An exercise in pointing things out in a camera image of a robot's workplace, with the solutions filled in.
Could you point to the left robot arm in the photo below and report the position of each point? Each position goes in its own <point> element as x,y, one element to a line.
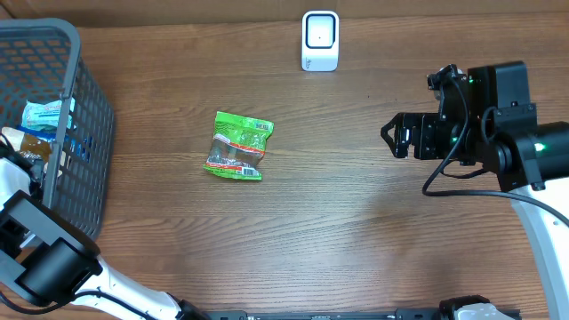
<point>50,263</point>

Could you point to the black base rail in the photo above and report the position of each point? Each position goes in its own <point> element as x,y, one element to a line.
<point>486,311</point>

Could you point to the white barcode scanner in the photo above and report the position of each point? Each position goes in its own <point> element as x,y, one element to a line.
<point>320,41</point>

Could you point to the beige cookie bag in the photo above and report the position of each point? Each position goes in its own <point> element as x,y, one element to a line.
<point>26,145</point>

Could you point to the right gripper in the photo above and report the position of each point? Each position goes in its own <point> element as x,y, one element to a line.
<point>423,124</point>

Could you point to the light teal snack packet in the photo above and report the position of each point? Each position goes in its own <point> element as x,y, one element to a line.
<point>41,117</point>

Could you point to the blue Oreo packet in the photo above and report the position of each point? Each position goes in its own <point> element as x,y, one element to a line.
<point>80,149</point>

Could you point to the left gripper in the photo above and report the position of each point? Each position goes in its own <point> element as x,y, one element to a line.
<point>36,169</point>

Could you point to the grey plastic shopping basket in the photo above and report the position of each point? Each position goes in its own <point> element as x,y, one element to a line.
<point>41,62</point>

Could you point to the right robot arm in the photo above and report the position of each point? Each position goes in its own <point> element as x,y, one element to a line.
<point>486,116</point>

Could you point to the green snack bag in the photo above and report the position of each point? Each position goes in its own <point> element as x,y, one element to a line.
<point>238,145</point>

